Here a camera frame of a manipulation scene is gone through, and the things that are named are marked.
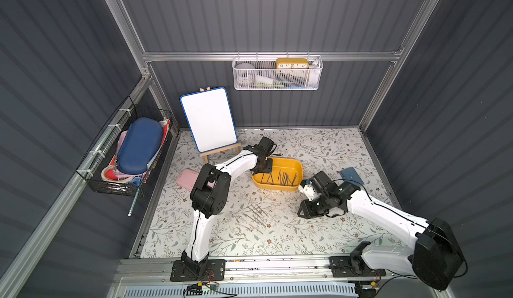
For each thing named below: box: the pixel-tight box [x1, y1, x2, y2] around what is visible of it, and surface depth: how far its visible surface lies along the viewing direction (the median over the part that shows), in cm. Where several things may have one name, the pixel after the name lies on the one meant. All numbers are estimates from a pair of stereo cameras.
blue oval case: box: [116, 116, 164, 176], surface depth 68 cm
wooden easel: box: [199, 142, 242, 164], surface depth 104 cm
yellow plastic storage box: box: [251, 157, 304, 192], surface depth 101 cm
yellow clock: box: [275, 58, 310, 70], surface depth 89 cm
